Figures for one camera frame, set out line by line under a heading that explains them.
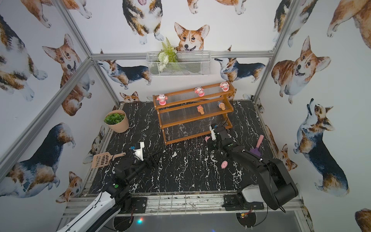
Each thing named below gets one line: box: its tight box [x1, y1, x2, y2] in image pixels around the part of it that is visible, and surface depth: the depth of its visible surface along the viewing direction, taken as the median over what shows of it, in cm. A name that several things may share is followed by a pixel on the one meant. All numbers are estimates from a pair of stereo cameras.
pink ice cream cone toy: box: [196, 104, 205, 116], surface depth 94 cm
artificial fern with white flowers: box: [157, 36, 179, 73], surface depth 83 cm
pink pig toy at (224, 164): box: [220, 160, 229, 169], surface depth 87 cm
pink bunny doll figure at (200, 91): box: [194, 86, 205, 98], surface depth 86 cm
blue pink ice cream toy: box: [218, 102, 226, 111], surface depth 97 cm
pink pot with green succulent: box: [104, 109, 129, 134], surface depth 97 cm
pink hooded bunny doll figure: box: [156, 93, 168, 106], surface depth 81 cm
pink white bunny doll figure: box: [219, 81, 230, 92], surface depth 89 cm
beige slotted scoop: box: [91, 151, 127, 169], surface depth 92 cm
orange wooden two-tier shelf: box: [152, 81, 236, 145], surface depth 97 cm
